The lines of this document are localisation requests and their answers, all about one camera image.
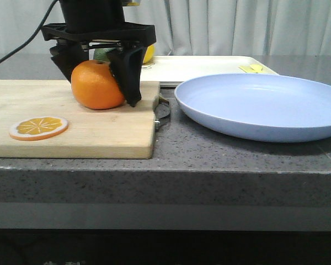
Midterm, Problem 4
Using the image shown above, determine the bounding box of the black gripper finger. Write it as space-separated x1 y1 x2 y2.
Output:
50 41 89 82
106 45 145 107

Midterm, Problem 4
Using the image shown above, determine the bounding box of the metal cutting board handle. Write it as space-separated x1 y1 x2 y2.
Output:
154 93 170 131

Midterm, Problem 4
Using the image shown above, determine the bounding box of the green lime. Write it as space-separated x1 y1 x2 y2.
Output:
93 48 114 62

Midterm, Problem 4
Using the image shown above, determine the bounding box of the wooden cutting board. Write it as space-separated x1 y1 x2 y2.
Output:
0 80 160 159

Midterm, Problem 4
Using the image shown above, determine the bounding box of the black cable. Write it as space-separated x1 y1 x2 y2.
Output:
0 0 57 71

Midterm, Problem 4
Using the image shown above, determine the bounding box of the orange slice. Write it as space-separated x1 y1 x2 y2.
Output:
9 116 69 141

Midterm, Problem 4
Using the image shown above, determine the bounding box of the light blue plate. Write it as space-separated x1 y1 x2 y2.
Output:
174 73 331 143

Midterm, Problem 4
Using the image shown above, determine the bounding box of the cream white tray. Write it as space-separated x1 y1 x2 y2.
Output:
140 56 276 87

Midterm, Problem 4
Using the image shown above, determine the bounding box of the yellow lemon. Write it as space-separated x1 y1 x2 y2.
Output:
143 44 155 64

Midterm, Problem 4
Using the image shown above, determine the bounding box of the orange fruit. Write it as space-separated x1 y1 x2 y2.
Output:
71 60 125 110

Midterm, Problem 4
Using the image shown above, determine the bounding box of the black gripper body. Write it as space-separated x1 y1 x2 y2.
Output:
41 1 156 52

